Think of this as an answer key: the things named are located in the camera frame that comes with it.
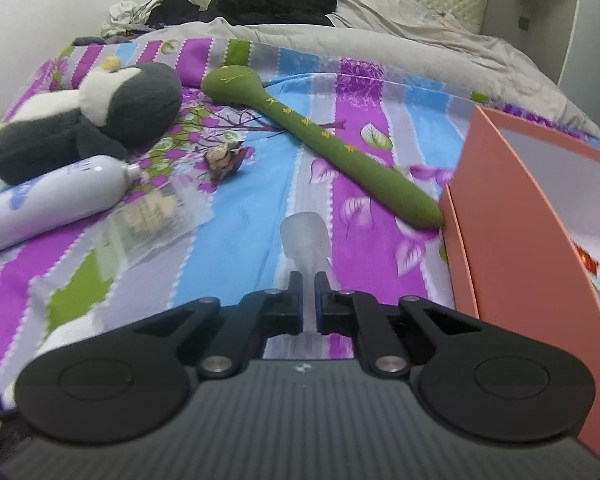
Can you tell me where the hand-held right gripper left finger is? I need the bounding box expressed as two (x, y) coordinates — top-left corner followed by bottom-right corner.
(132, 271), (303, 378)

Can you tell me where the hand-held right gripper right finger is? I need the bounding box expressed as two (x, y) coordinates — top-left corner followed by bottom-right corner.
(314, 271), (483, 378)

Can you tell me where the salmon pink cardboard box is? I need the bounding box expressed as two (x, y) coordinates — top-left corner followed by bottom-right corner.
(437, 105), (600, 466)

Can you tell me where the small red toy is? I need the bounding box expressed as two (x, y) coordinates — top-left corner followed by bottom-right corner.
(572, 242), (600, 276)

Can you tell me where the striped floral bedsheet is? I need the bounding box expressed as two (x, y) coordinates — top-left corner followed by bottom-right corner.
(0, 37), (600, 401)

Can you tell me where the small brown snack wrapper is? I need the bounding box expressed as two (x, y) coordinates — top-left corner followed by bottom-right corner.
(203, 141), (248, 181)

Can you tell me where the clear plastic packet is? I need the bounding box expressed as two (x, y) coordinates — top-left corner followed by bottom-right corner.
(87, 180), (216, 267)

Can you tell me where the long green plush stick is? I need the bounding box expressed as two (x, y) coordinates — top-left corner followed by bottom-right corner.
(201, 65), (445, 231)

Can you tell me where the white lotion bottle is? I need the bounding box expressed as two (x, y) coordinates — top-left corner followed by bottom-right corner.
(0, 155), (143, 261)

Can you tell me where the grey and white penguin plush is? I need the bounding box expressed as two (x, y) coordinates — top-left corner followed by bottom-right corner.
(0, 57), (183, 186)

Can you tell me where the grey duvet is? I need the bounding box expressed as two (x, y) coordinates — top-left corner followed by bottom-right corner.
(200, 0), (600, 143)

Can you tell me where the small black garment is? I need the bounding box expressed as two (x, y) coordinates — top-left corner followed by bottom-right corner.
(145, 0), (203, 29)

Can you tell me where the white crumpled cloth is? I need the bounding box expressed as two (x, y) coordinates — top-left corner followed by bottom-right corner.
(101, 0), (153, 38)

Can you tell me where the white wardrobe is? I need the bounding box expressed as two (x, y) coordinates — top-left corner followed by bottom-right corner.
(482, 0), (600, 148)

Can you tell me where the thin black cable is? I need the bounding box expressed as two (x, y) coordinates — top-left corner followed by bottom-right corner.
(140, 0), (176, 17)

